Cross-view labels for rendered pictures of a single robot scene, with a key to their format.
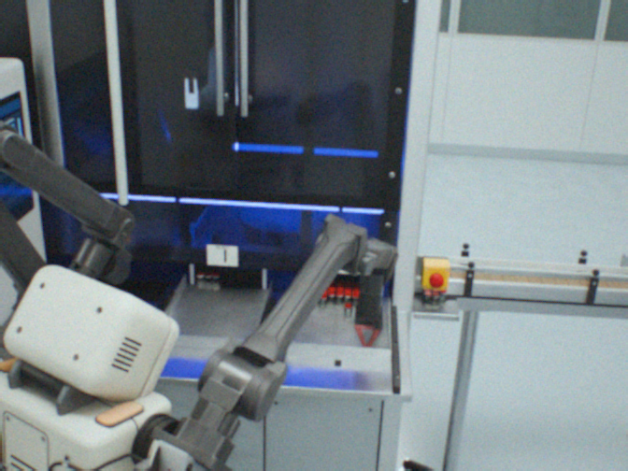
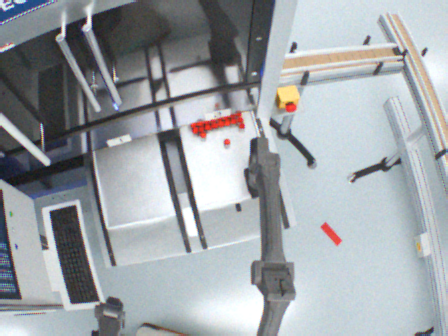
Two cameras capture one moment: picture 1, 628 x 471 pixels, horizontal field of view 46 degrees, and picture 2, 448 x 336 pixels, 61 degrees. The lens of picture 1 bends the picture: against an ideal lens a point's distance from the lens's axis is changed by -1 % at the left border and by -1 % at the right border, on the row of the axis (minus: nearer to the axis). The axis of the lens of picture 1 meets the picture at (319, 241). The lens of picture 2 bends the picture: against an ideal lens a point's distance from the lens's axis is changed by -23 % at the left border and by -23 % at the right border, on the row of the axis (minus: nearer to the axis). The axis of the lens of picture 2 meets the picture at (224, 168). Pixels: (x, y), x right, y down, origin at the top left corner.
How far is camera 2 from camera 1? 144 cm
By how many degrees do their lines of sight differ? 52
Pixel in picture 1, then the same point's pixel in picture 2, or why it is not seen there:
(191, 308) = (109, 174)
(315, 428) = not seen: hidden behind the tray
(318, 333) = (211, 173)
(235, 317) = (143, 174)
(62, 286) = not seen: outside the picture
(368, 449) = not seen: hidden behind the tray
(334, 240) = (277, 311)
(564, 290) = (363, 70)
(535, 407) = (312, 32)
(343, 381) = (249, 228)
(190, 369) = (144, 250)
